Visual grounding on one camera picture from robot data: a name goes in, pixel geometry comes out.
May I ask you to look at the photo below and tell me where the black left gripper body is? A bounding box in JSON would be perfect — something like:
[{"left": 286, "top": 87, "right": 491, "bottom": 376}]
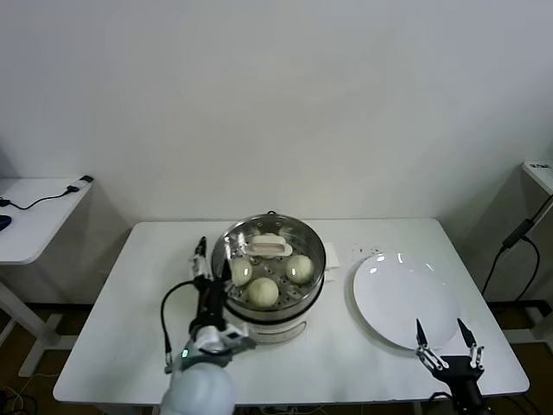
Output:
[{"left": 192, "top": 277, "right": 230, "bottom": 334}]

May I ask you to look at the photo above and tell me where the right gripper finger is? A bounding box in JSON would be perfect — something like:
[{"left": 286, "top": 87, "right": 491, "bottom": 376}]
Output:
[
  {"left": 456, "top": 318, "right": 486, "bottom": 372},
  {"left": 414, "top": 318, "right": 450, "bottom": 372}
]

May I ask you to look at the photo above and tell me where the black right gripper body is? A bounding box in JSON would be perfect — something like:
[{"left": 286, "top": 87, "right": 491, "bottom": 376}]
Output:
[{"left": 430, "top": 354, "right": 486, "bottom": 415}]

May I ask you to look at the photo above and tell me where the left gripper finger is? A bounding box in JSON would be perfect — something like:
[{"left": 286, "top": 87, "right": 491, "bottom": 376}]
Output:
[
  {"left": 217, "top": 257, "right": 234, "bottom": 296},
  {"left": 189, "top": 235, "right": 213, "bottom": 287}
]

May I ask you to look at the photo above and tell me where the white steamed baozi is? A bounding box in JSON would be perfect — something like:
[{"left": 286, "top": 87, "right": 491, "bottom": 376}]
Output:
[
  {"left": 231, "top": 258, "right": 254, "bottom": 287},
  {"left": 285, "top": 254, "right": 315, "bottom": 284},
  {"left": 246, "top": 277, "right": 280, "bottom": 309}
]

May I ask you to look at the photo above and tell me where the glass lid with cream handle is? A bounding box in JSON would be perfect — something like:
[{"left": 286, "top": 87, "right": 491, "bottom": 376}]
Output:
[{"left": 212, "top": 215, "right": 327, "bottom": 312}]

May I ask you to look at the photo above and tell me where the steel steamer pot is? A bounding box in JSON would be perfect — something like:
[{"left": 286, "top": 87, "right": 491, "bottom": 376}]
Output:
[{"left": 199, "top": 210, "right": 342, "bottom": 350}]

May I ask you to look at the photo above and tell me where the perforated steel steamer basket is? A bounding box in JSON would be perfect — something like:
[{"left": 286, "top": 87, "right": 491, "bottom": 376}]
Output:
[{"left": 211, "top": 215, "right": 328, "bottom": 321}]

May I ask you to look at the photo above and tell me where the white round plate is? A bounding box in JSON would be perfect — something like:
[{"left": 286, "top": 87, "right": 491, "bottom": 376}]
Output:
[{"left": 353, "top": 253, "right": 463, "bottom": 352}]

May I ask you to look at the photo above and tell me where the white side table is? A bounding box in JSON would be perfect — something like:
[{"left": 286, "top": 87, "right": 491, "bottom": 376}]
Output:
[{"left": 0, "top": 176, "right": 96, "bottom": 377}]

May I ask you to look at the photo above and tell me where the white desk with black label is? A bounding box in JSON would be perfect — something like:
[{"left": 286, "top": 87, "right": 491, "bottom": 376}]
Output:
[{"left": 492, "top": 160, "right": 553, "bottom": 345}]

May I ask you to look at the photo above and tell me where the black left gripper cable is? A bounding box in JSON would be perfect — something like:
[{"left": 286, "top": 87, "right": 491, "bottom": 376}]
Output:
[{"left": 160, "top": 279, "right": 204, "bottom": 375}]

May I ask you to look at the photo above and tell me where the black power cable with brick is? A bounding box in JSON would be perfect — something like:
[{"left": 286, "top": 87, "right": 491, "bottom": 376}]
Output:
[{"left": 481, "top": 198, "right": 553, "bottom": 299}]

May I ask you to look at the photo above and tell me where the black cable with adapter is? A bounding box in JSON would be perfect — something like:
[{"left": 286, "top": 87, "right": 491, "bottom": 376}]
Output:
[{"left": 0, "top": 175, "right": 95, "bottom": 212}]

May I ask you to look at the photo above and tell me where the white floor cable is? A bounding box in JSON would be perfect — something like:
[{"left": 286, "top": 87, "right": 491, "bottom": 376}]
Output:
[{"left": 6, "top": 384, "right": 25, "bottom": 412}]

